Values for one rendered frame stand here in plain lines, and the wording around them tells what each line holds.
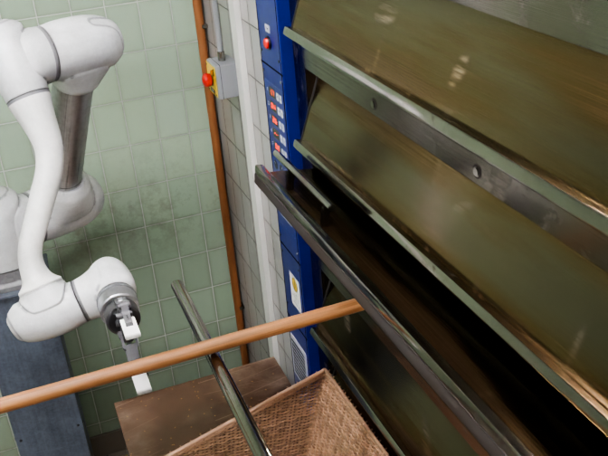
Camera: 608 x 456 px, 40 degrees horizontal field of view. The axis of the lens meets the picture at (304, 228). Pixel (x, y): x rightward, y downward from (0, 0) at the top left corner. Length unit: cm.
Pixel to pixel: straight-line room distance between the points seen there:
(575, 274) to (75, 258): 206
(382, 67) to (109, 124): 145
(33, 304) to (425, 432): 90
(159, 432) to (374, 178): 118
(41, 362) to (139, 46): 101
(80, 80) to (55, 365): 92
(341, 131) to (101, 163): 122
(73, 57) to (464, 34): 104
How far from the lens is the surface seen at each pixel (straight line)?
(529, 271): 123
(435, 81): 132
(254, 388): 260
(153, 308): 308
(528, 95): 114
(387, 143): 159
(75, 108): 219
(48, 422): 273
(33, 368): 261
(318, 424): 225
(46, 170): 198
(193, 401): 260
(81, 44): 204
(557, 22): 107
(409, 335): 130
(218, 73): 243
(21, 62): 200
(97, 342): 311
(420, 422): 178
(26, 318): 197
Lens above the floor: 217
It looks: 27 degrees down
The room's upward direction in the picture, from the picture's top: 5 degrees counter-clockwise
